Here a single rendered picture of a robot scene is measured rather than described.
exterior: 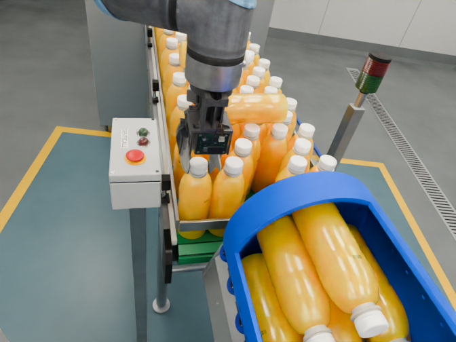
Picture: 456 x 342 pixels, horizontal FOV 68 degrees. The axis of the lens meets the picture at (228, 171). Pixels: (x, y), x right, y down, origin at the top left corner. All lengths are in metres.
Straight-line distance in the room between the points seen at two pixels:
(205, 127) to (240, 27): 0.16
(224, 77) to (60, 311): 1.46
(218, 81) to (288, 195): 0.20
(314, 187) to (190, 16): 0.30
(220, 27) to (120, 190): 0.38
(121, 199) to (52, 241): 1.31
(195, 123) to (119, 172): 0.20
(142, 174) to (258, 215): 0.27
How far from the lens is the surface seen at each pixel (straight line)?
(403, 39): 5.45
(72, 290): 1.83
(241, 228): 0.54
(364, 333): 0.49
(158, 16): 0.52
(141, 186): 0.71
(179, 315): 1.73
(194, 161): 0.70
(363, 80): 1.05
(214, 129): 0.56
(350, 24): 5.09
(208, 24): 0.49
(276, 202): 0.52
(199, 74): 0.52
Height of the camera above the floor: 1.56
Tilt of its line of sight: 41 degrees down
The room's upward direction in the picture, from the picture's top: 11 degrees clockwise
